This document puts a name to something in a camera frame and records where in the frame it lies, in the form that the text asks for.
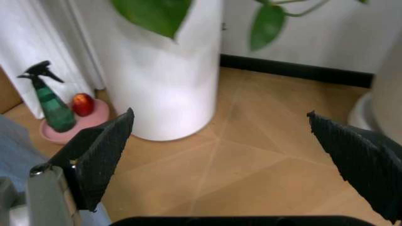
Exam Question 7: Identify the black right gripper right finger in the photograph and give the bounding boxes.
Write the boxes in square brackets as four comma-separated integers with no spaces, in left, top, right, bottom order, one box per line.
[306,110,402,226]

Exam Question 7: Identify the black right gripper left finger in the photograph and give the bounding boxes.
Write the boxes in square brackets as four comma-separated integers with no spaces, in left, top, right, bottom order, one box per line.
[25,107,135,226]

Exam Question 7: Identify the pink round tray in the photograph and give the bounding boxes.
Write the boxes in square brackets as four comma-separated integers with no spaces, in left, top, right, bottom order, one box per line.
[40,98,111,145]

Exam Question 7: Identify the red apple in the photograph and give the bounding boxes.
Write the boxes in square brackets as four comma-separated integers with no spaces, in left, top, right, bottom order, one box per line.
[71,93,96,117]

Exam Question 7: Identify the white rounded pot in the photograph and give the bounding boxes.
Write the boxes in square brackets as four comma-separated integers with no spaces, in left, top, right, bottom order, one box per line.
[347,30,402,132]

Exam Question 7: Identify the green spray bottle black trigger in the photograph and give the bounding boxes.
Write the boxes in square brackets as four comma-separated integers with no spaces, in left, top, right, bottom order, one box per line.
[16,60,78,133]

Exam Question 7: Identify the blue fabric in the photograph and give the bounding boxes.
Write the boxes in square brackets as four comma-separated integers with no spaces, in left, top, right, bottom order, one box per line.
[0,114,51,194]

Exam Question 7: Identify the tall white cylindrical planter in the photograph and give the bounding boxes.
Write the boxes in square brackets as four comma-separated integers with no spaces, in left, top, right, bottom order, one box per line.
[67,0,225,142]

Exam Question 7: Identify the black baseboard strip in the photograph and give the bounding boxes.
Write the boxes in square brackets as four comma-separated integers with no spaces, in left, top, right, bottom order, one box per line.
[219,54,375,89]

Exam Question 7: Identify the white curtain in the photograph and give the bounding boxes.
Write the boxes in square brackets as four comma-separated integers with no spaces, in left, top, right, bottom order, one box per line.
[0,0,106,120]

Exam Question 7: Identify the green leafy pothos plant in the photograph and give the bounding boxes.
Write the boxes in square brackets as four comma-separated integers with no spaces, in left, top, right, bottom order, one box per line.
[110,0,371,52]

